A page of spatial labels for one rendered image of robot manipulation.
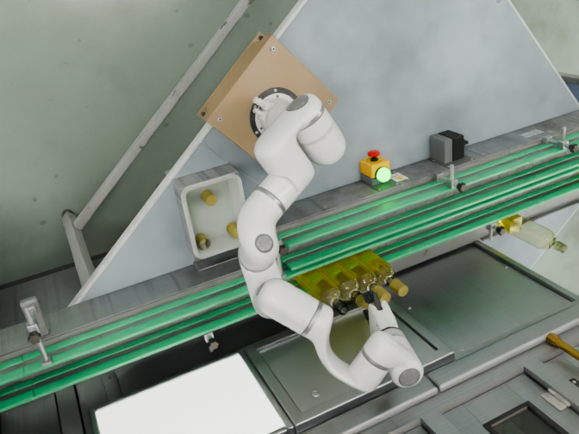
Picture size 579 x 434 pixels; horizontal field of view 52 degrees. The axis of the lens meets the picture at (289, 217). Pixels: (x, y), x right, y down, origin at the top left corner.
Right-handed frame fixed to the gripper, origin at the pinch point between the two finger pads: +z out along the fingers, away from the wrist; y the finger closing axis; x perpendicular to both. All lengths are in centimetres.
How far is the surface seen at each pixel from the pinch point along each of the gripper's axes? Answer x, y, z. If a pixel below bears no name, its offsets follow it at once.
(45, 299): 100, -17, 66
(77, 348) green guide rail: 75, 2, 4
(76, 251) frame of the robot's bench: 83, 2, 59
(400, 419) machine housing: 1.4, -15.9, -24.9
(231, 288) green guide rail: 34.6, 2.6, 17.5
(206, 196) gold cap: 37, 27, 28
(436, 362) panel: -13.4, -13.3, -11.6
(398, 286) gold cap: -9.7, 0.7, 4.8
